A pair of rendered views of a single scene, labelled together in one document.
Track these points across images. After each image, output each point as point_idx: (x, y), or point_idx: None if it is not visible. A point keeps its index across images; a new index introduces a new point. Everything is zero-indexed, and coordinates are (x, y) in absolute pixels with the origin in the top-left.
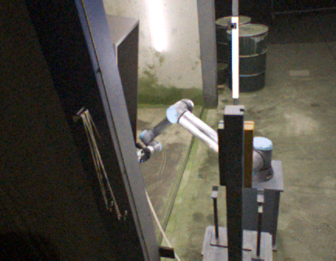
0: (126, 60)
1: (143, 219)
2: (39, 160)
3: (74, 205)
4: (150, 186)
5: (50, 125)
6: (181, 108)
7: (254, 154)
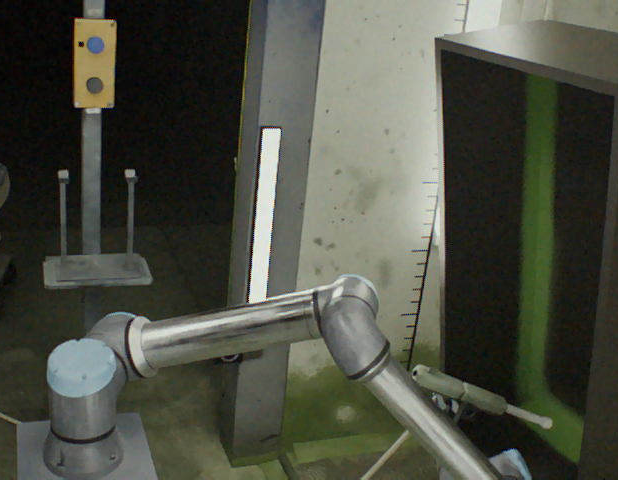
0: None
1: (239, 225)
2: (421, 156)
3: (381, 249)
4: None
5: (388, 86)
6: (331, 287)
7: (93, 335)
